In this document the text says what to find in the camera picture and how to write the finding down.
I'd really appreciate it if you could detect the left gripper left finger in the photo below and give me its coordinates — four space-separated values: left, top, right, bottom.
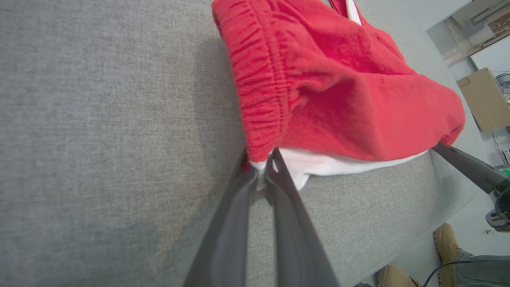
182 149 259 287

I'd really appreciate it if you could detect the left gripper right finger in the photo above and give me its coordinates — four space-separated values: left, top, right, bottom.
266 148 340 287

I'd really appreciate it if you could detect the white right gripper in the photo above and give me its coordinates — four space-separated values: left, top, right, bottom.
432 142 510 232

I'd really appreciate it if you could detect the red shorts white hem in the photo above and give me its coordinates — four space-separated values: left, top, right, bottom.
211 0 466 191

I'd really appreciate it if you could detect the brown cardboard box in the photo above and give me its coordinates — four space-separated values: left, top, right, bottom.
456 67 510 133

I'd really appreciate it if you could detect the tan work boot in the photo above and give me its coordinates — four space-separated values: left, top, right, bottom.
433 222 465 287
377 264 423 287

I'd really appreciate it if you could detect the grey trouser leg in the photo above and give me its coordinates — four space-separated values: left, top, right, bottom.
452 250 510 287

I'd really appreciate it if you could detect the grey metal framed cabinet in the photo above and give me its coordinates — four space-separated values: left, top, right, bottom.
426 0 510 67

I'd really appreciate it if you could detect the grey fabric sofa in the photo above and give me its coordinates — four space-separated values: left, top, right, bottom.
0 0 490 287

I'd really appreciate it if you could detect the wire fan guard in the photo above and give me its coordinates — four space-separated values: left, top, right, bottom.
494 72 510 100

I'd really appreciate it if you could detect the thin black floor cable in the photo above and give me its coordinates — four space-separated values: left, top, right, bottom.
422 259 510 287

